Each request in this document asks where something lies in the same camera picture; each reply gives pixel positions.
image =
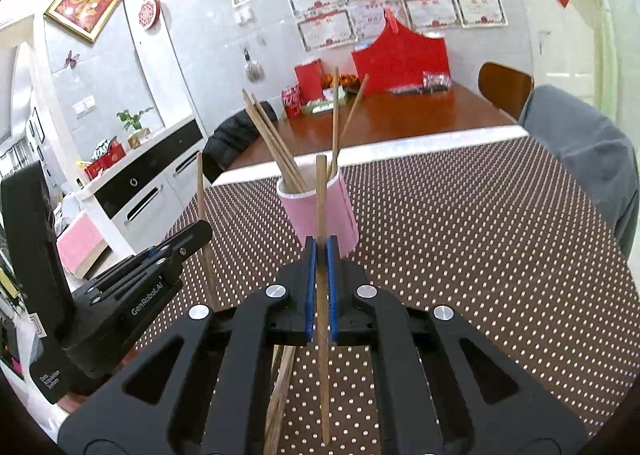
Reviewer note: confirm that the gold framed red picture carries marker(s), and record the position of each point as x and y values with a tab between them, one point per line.
82	5

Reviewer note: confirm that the grey jacket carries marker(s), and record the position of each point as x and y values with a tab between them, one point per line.
575	145

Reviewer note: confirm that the white wall switch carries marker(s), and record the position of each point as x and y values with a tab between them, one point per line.
84	106
245	16

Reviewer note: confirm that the black jacket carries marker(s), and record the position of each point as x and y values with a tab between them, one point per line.
235	135

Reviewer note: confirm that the brown polka dot tablecloth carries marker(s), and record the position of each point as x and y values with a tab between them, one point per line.
450	235

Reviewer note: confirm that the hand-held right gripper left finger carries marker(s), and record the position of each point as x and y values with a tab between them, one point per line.
311	285

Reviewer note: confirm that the large red paper bag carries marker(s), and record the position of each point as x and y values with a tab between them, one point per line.
400	60

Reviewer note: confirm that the green box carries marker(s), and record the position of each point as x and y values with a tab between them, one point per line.
320	106

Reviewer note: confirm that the pink cushion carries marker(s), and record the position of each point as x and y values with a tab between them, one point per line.
80	245

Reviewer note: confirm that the hanging wall ornament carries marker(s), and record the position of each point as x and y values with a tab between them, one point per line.
253	69

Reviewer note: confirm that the black and white cabinet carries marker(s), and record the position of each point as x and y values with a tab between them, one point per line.
150	170

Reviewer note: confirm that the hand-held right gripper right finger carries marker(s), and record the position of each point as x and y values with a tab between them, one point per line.
332	285

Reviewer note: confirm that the small red box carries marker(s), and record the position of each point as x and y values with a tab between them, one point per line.
307	80

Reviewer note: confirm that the pink cylindrical holder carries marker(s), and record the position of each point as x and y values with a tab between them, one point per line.
300	220

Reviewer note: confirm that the white table cover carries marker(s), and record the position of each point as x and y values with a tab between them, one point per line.
400	145

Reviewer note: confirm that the clear plastic bag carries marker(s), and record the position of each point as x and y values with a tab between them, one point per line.
436	81

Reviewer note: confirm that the potted green plant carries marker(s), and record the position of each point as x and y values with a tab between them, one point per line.
134	127

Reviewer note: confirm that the red gift box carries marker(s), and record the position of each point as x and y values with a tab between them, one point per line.
105	160

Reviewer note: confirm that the butterfly wall decoration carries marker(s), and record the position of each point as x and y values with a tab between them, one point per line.
71	60

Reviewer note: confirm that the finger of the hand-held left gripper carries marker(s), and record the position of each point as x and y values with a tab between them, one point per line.
157	249
192	240

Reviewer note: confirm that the brown wooden chair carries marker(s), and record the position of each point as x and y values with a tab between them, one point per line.
500	85

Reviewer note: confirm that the green curtain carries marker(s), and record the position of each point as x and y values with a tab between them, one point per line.
607	45

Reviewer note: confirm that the bunch of wooden chopsticks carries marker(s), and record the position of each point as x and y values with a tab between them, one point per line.
280	395

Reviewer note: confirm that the red drink can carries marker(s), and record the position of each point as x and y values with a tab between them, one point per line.
291	102

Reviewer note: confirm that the red round fan ornament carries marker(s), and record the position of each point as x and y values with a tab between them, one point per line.
149	14

